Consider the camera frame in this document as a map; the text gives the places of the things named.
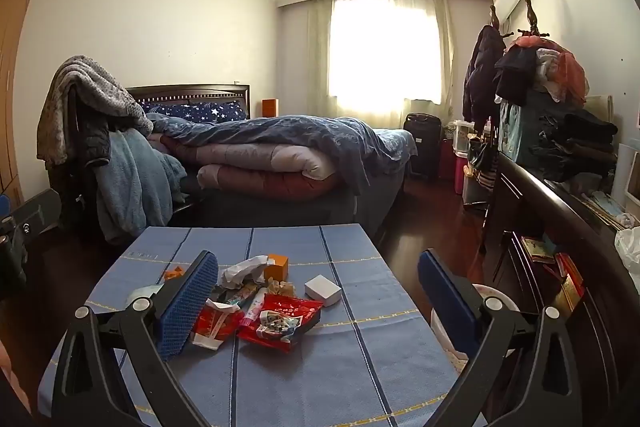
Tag white floral trash bin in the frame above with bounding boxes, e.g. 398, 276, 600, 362
430, 284, 523, 369

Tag black hanging garment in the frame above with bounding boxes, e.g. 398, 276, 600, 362
495, 47, 539, 106

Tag crumpled white tissue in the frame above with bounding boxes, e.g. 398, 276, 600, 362
220, 254, 271, 289

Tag colourful strip wrapper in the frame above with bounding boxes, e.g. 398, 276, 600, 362
222, 283, 261, 307

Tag red white torn wrapper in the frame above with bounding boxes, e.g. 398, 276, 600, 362
191, 298, 246, 352

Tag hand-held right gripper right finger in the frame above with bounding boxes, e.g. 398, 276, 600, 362
418, 249, 584, 427

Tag dark wooden dresser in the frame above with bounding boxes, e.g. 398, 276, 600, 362
482, 152, 640, 427

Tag grey fleece blanket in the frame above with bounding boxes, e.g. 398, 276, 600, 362
36, 55, 154, 166

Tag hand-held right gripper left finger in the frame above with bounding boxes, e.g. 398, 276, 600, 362
51, 250, 221, 427

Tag small white box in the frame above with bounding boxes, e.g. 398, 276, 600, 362
304, 275, 343, 307

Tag navy star print pillow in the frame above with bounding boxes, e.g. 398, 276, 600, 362
140, 101, 247, 126

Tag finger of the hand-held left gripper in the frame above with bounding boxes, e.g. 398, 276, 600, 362
7, 188, 63, 239

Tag striped handbag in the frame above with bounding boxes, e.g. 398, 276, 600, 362
467, 139, 499, 190

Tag white plastic bag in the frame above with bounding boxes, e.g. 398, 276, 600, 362
614, 227, 640, 294

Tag dark hanging coat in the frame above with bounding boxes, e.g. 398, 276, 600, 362
462, 25, 506, 120

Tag pale pink folded quilt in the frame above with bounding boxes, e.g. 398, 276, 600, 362
152, 134, 337, 180

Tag wooden wardrobe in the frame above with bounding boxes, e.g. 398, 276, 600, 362
0, 0, 67, 208

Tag blue patterned duvet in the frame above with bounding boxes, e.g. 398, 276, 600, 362
147, 114, 418, 198

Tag bed with grey base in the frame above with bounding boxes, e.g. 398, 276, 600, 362
125, 83, 418, 235

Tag sheer cream curtain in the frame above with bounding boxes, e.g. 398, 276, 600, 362
306, 0, 456, 115

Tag dark wooden headboard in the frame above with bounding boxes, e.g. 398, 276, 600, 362
125, 83, 251, 120

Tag red orange garment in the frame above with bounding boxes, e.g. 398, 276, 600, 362
515, 34, 589, 106

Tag maroon folded quilt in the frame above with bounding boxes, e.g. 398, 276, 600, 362
196, 164, 347, 202

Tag small printed clear packet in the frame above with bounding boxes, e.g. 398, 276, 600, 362
255, 309, 304, 343

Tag red storage container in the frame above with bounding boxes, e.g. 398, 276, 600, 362
440, 138, 469, 194

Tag row of books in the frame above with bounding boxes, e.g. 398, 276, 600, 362
520, 234, 587, 319

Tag dark padded jacket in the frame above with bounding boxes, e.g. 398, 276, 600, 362
70, 117, 112, 172

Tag bright window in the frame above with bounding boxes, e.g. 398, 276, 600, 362
330, 0, 443, 105

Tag red snack packet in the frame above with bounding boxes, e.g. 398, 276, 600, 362
236, 293, 325, 354

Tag black suitcase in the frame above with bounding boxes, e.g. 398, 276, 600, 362
403, 113, 443, 182

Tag wooden coat rack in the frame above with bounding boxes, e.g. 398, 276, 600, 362
487, 0, 546, 40

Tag small orange box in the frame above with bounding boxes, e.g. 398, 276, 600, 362
263, 254, 291, 283

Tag blue striped tablecloth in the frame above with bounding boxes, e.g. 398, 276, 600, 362
37, 223, 488, 427

